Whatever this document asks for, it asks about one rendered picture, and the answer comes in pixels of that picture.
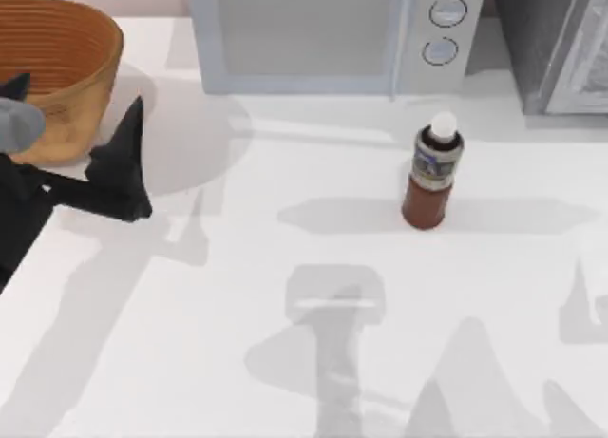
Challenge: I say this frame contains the brown woven basket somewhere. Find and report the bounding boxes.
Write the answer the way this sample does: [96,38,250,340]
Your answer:
[0,0,125,169]

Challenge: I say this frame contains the pale microwave oven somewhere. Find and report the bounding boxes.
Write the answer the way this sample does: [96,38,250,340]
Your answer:
[183,0,489,103]

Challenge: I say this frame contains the pale grey rounded box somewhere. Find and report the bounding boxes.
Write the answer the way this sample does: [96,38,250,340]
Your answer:
[0,95,48,155]

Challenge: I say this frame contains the brown bottle with white cap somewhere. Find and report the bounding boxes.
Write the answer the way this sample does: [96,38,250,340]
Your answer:
[400,110,466,232]

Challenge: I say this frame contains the round microwave knob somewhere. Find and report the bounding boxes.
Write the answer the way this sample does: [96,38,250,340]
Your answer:
[428,0,469,29]
[421,34,461,68]

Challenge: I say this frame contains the microwave door handle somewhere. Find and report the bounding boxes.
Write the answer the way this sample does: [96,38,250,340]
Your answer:
[389,0,412,103]

